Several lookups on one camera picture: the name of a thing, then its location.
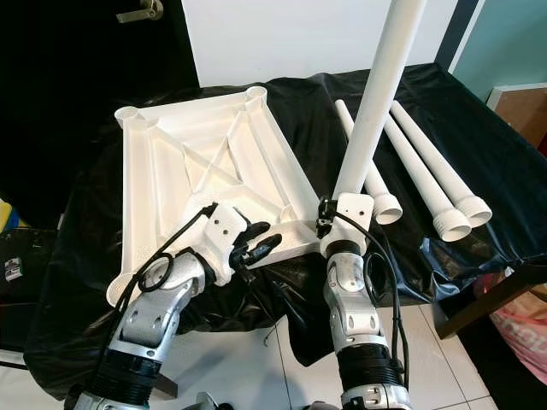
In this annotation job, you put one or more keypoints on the white plastic table top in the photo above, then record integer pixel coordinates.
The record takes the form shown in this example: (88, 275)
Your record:
(171, 171)

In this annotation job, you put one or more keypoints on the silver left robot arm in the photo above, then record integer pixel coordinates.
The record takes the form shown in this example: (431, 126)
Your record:
(145, 329)

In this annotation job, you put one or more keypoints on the black shiny table cloth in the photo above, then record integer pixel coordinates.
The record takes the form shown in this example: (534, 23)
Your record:
(308, 128)

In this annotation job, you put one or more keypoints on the grey left robot foot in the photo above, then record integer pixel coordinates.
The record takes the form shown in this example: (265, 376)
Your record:
(211, 401)

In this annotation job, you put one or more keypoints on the brown wooden table leg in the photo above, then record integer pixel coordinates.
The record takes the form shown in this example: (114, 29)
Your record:
(166, 388)
(479, 312)

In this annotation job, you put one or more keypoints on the yellow board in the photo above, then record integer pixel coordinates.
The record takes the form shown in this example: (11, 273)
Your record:
(4, 215)

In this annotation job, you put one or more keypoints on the black case with white label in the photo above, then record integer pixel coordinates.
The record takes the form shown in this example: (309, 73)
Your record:
(13, 299)

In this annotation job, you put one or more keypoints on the brown cardboard box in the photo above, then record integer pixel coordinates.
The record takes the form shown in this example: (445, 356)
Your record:
(521, 120)

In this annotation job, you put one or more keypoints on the pink plastic bag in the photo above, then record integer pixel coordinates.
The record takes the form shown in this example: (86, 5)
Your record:
(521, 329)

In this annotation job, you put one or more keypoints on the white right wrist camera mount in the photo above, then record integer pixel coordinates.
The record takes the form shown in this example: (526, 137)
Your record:
(350, 207)

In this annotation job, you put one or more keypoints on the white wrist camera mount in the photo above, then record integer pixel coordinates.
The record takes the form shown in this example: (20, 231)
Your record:
(218, 232)
(350, 207)

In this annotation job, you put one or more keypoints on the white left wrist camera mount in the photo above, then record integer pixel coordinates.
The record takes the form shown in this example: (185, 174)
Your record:
(218, 232)

